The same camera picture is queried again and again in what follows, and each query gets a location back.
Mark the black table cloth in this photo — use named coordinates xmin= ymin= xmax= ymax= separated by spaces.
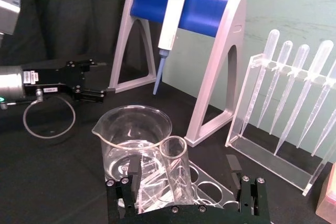
xmin=0 ymin=57 xmax=336 ymax=224

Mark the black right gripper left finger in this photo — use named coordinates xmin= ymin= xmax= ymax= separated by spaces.
xmin=106 ymin=155 xmax=144 ymax=221

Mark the translucent orange plastic box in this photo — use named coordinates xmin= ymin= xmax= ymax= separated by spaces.
xmin=314 ymin=162 xmax=336 ymax=221

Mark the clear glass test tube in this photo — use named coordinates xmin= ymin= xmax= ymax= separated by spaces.
xmin=159 ymin=135 xmax=197 ymax=204

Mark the thin looped gripper cable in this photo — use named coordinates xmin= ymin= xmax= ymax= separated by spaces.
xmin=0 ymin=89 xmax=77 ymax=139

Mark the grey stand with blue bar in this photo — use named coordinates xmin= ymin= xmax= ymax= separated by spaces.
xmin=108 ymin=0 xmax=248 ymax=148

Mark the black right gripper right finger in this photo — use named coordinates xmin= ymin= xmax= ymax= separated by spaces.
xmin=225 ymin=154 xmax=270 ymax=220

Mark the clear acrylic pipette rack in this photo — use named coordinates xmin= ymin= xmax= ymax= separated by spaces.
xmin=225 ymin=53 xmax=336 ymax=197

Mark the clear glass beaker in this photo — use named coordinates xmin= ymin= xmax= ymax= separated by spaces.
xmin=91 ymin=104 xmax=173 ymax=183

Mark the black backdrop curtain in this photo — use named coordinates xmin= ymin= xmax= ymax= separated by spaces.
xmin=0 ymin=0 xmax=169 ymax=65

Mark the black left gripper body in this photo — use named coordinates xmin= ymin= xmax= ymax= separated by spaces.
xmin=23 ymin=60 xmax=87 ymax=102

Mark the clear plastic transfer pipette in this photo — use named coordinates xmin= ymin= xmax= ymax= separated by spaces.
xmin=273 ymin=39 xmax=335 ymax=156
xmin=296 ymin=61 xmax=336 ymax=150
xmin=269 ymin=44 xmax=311 ymax=135
xmin=240 ymin=29 xmax=281 ymax=137
xmin=256 ymin=40 xmax=294 ymax=129
xmin=310 ymin=108 xmax=336 ymax=157

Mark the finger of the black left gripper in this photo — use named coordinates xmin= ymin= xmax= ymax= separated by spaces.
xmin=74 ymin=88 xmax=108 ymax=104
xmin=78 ymin=58 xmax=108 ymax=72

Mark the white and blue pipette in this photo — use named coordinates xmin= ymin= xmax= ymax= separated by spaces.
xmin=152 ymin=0 xmax=195 ymax=96

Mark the clear acrylic tube rack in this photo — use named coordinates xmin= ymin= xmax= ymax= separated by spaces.
xmin=115 ymin=155 xmax=237 ymax=215

